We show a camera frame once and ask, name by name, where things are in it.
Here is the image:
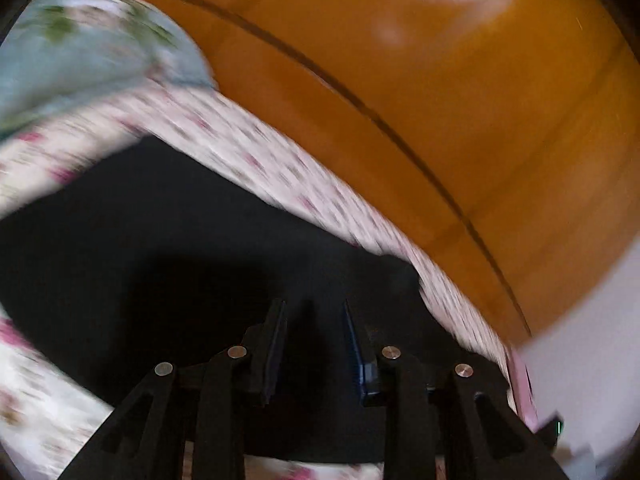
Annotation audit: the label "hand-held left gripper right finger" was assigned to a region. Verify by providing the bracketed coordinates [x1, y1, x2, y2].
[342, 300, 571, 480]

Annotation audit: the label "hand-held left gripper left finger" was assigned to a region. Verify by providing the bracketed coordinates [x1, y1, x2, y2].
[57, 299, 289, 480]

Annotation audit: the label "black pants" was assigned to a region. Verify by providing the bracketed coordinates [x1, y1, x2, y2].
[0, 135, 512, 464]

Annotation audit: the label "pink cushion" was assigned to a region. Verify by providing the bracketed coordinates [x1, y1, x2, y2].
[506, 349, 539, 432]

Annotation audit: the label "floral bed sheet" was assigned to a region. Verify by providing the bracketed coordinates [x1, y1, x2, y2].
[0, 80, 540, 480]

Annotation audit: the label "blue floral pillow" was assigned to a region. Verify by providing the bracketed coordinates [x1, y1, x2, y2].
[0, 0, 217, 137]

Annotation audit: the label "wooden wardrobe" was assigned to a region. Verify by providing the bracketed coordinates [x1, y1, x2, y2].
[50, 0, 640, 342]

